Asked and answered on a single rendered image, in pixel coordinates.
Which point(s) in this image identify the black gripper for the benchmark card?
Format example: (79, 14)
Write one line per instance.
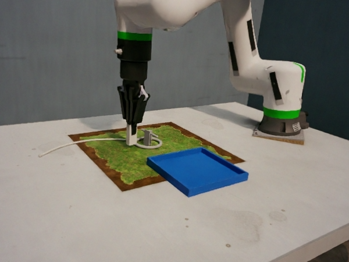
(133, 98)

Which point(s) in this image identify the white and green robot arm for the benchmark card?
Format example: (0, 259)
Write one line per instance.
(280, 83)

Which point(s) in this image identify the blue tray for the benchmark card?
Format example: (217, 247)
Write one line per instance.
(196, 171)

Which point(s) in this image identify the green grass mat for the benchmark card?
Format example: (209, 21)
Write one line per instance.
(126, 166)

